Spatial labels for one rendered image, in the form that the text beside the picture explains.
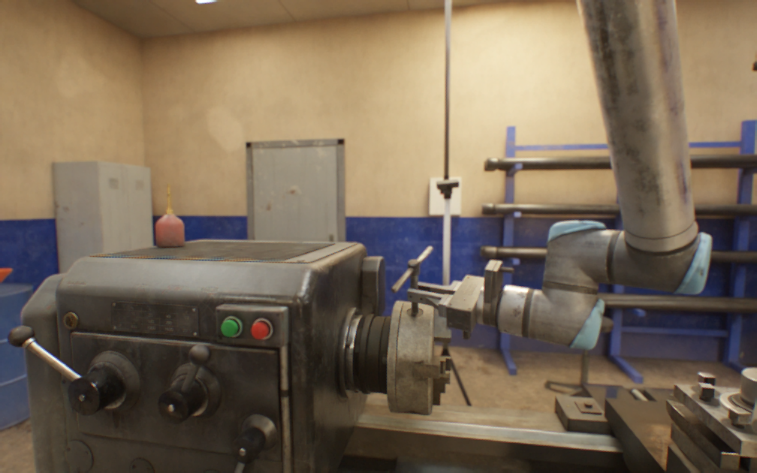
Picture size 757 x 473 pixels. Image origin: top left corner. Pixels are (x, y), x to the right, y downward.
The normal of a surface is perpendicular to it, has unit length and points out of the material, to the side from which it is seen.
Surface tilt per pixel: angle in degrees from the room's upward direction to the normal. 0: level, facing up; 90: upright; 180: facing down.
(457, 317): 108
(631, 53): 126
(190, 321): 90
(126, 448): 90
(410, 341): 55
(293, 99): 90
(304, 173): 90
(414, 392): 102
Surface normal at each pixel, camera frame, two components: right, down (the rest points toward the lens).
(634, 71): -0.43, 0.65
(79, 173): -0.18, 0.07
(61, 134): 0.98, 0.01
